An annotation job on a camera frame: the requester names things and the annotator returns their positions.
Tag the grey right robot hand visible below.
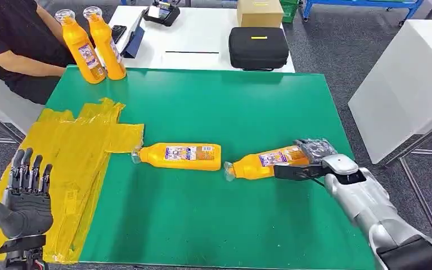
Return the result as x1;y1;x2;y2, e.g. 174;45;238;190
294;138;338;165

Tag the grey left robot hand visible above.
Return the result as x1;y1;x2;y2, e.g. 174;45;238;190
0;147;54;240

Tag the orange drink bottle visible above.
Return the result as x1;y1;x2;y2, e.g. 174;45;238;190
55;8;107;85
82;5;128;81
130;142;223;172
223;145;311;183

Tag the yellow plastic sheet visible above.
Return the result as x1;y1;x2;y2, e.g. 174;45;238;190
0;97;145;264

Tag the white side table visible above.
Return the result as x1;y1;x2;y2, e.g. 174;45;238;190
347;19;432;165

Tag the green mat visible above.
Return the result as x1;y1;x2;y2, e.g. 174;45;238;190
44;65;379;270

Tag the white bench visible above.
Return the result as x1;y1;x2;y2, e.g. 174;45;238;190
0;59;46;144

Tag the black zip case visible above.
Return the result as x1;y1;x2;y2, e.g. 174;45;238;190
228;26;290;71

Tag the green crate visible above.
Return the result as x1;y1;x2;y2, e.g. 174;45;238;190
279;0;299;24

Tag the cardboard box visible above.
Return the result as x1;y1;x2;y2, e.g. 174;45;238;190
236;0;285;28

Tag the blue metal rack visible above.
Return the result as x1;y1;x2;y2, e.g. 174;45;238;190
300;0;424;23

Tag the thin black strip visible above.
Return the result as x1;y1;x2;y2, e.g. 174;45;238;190
165;50;220;55

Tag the white desk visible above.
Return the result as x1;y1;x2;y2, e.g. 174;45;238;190
100;5;296;74

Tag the person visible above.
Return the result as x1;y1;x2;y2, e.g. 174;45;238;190
0;0;76;105

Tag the black smartphone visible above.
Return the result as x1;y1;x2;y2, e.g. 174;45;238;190
111;24;128;44

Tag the black handheld controller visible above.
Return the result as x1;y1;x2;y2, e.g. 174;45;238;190
142;0;181;28

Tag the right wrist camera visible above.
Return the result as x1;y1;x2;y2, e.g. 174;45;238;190
273;163;331;188

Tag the metal table frame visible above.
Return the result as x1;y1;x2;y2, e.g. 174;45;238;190
381;111;432;249

